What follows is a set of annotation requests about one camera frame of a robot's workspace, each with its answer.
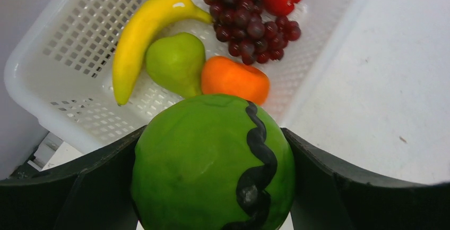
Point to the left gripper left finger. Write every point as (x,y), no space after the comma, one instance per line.
(90,192)

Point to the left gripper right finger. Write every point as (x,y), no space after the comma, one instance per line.
(332,193)

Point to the green fake fruit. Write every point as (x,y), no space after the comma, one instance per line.
(213,162)

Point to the green fake pear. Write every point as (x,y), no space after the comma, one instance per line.
(176,62)

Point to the orange fake fruit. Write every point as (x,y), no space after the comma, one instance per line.
(223,75)

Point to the yellow fake banana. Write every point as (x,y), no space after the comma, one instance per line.
(137,35)

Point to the purple fake grapes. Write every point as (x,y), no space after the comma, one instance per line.
(250,31)

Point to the white plastic basket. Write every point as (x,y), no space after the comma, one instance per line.
(60,72)

